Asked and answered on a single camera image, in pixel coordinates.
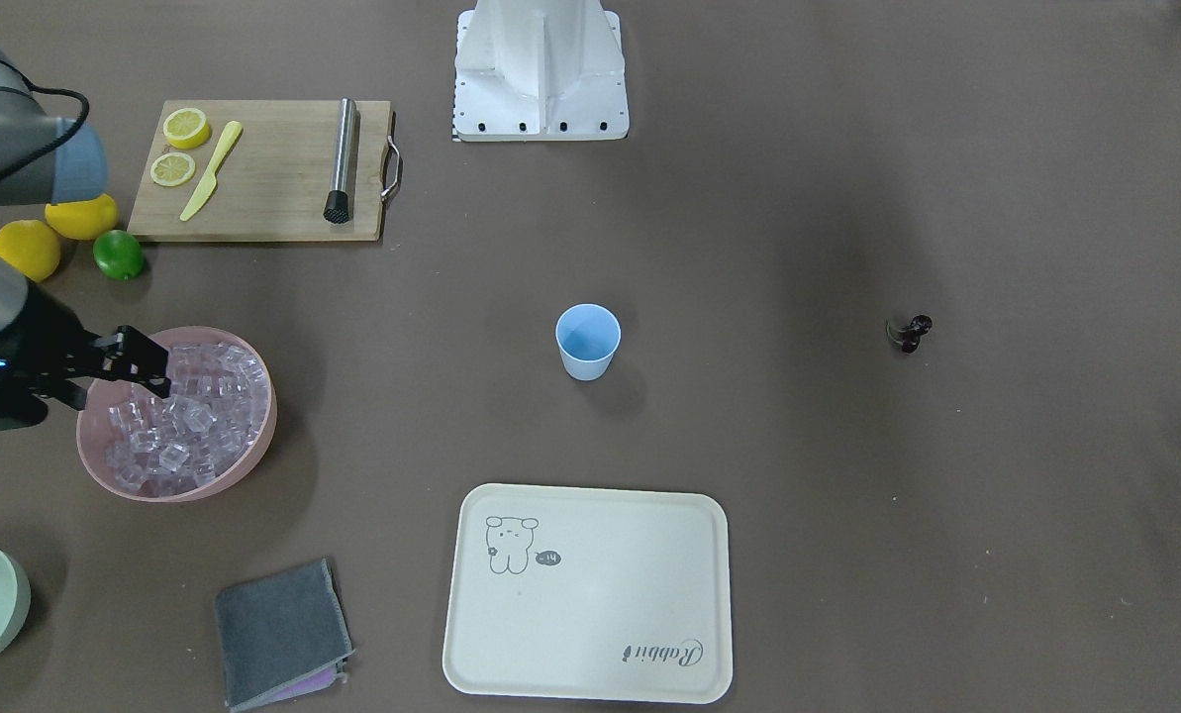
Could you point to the steel muddler black tip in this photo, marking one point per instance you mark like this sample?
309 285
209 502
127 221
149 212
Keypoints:
337 207

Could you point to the pile of clear ice cubes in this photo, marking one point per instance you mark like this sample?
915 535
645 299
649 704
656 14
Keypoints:
212 416

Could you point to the cream rabbit tray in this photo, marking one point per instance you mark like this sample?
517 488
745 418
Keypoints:
585 593

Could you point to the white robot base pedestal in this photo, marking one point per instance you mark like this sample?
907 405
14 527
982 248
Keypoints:
539 71

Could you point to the light blue plastic cup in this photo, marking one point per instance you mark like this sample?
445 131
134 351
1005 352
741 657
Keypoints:
587 336

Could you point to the dark red cherries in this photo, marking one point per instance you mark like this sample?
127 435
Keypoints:
907 338

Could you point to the bamboo cutting board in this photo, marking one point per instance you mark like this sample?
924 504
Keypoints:
273 185

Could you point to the yellow plastic knife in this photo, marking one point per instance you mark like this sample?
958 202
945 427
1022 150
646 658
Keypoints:
209 179

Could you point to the grey folded cloth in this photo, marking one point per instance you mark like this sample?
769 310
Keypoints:
283 636

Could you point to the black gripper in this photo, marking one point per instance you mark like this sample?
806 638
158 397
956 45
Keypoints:
44 332

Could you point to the pink bowl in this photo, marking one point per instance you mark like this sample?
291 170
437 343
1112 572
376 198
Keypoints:
95 432

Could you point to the green lime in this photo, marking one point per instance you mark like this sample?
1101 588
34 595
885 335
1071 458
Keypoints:
119 255

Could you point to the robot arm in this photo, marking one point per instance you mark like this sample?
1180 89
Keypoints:
49 154

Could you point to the yellow lemon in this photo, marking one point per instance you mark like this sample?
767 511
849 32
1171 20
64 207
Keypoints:
32 247
84 220

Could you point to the lemon half slice lower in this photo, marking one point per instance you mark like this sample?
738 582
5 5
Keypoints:
170 170

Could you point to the lemon half slice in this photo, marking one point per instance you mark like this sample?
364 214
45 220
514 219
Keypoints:
170 170
186 128

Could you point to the lemon half slice upper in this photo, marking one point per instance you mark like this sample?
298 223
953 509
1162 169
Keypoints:
186 128

